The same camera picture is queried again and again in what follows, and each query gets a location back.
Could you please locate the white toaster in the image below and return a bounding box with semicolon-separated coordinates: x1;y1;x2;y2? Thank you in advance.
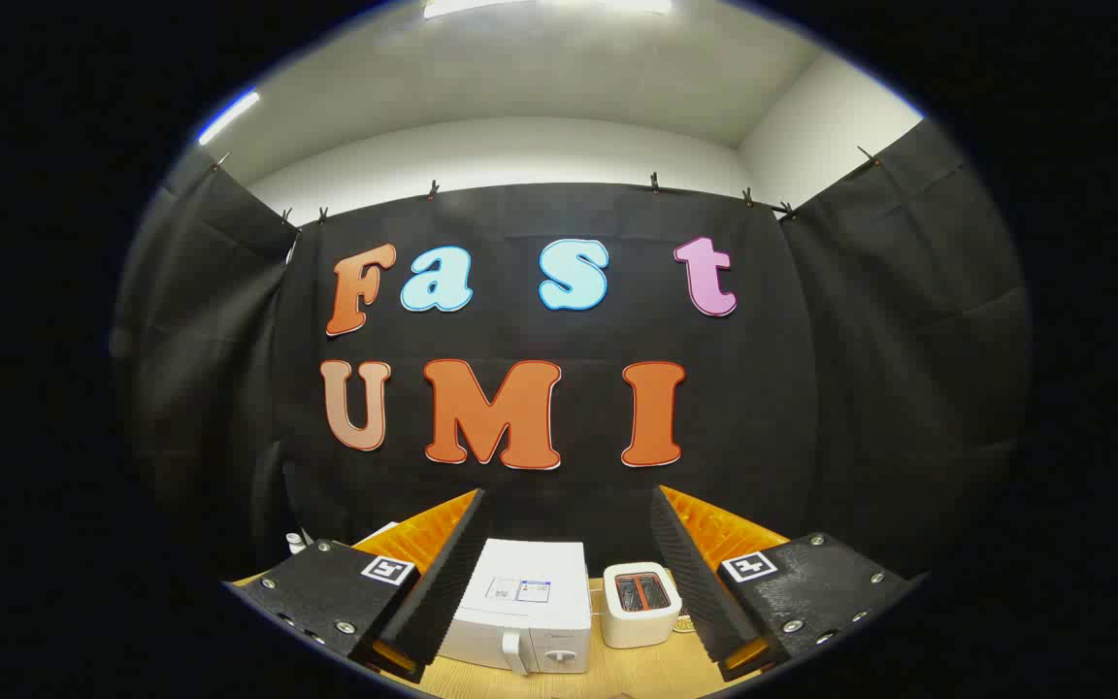
602;562;684;649

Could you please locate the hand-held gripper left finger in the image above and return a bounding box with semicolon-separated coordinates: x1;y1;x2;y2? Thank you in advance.
229;488;495;684

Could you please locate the row of black cloth clips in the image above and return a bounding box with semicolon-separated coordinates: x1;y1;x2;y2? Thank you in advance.
210;146;885;226

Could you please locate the white microwave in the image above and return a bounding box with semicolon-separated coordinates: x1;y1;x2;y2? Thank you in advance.
438;540;594;677

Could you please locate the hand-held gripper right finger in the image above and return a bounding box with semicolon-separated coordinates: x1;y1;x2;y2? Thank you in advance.
650;484;915;682

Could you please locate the ceiling light strip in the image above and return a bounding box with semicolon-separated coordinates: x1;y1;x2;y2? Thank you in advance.
198;90;261;147

